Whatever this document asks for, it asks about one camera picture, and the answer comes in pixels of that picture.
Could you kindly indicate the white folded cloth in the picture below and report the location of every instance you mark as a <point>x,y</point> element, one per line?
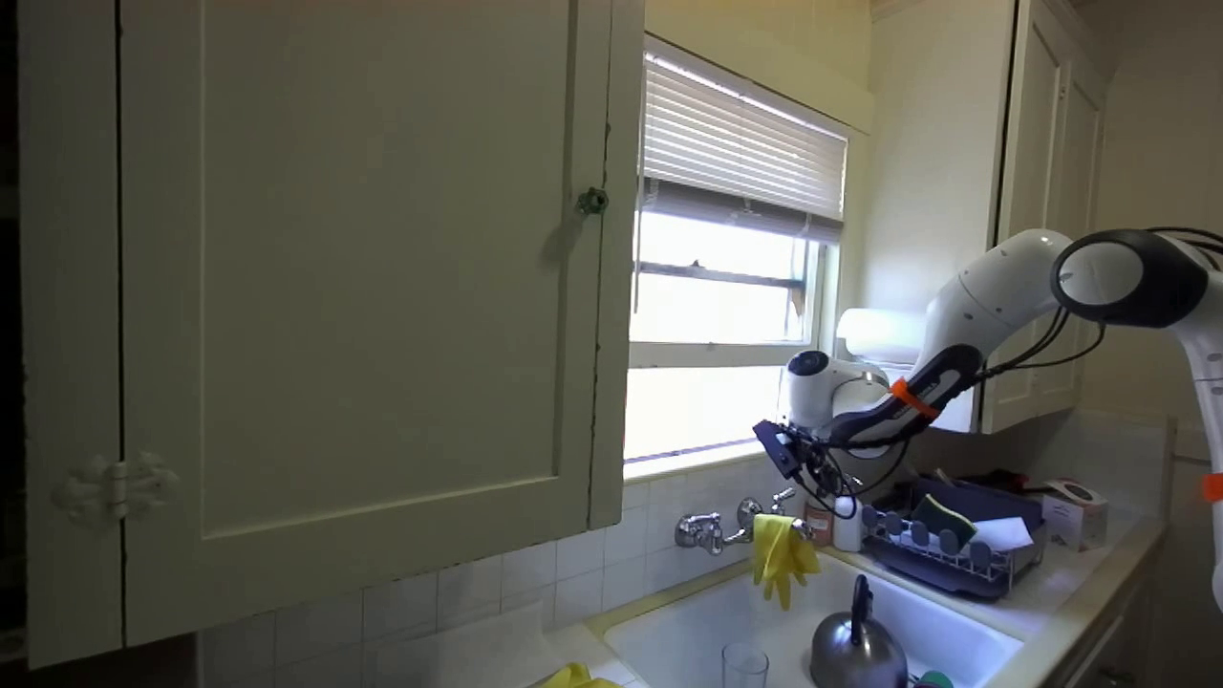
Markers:
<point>1001,538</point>

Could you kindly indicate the white window blind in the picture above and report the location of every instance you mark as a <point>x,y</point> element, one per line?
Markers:
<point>740,147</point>

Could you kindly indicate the white soap dispenser bottle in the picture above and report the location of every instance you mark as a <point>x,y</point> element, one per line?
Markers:
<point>850,538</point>

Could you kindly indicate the large white cabinet door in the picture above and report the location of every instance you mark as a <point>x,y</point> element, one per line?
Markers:
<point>355,282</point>

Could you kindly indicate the dark dish drying rack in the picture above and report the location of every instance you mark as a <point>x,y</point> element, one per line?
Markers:
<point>955,569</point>

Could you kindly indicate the small white box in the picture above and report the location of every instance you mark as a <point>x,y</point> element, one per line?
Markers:
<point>1074,519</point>

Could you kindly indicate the white ornate cabinet latch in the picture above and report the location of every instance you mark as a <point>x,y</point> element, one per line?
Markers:
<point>115,487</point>

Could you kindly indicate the white wall cabinet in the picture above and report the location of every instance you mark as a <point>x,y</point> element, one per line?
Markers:
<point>1043,127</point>

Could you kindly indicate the clear drinking glass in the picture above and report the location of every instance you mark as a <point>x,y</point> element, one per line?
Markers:
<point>747,671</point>

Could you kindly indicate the white kitchen sink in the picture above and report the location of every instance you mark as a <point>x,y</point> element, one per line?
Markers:
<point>712,634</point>

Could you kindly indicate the white framed window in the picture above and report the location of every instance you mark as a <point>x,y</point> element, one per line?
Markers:
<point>712,383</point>

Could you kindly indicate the narrow white cabinet door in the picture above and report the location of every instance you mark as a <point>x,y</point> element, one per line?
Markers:
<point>70,253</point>

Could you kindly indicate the chrome wall faucet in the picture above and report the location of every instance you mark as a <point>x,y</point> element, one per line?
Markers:
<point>707,527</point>

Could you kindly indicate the small green cabinet knob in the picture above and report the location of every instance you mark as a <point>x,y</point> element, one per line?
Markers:
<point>595,199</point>

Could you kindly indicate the white paper towel roll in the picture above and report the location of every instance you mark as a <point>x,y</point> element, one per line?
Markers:
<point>874,333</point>

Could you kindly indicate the brown soap bottle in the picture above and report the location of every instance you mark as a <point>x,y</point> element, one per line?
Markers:
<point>820,527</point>

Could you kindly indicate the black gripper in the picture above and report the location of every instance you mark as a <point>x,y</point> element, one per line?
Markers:
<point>791,452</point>

